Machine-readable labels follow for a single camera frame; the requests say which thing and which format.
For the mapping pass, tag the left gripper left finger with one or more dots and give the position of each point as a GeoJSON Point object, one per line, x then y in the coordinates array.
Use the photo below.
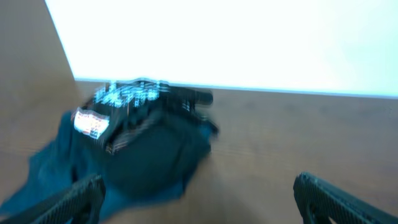
{"type": "Point", "coordinates": [79, 204]}

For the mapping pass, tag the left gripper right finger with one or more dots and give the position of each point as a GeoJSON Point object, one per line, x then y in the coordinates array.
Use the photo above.
{"type": "Point", "coordinates": [319, 202]}

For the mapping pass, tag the black orange-patterned jersey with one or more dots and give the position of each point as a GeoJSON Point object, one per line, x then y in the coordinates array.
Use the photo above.
{"type": "Point", "coordinates": [120, 111]}

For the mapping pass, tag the folded navy blue garment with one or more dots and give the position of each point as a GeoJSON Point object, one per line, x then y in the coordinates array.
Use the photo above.
{"type": "Point", "coordinates": [70, 157]}

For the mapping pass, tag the folded black garment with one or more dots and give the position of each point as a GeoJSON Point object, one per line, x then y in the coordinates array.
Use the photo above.
{"type": "Point", "coordinates": [164, 154]}

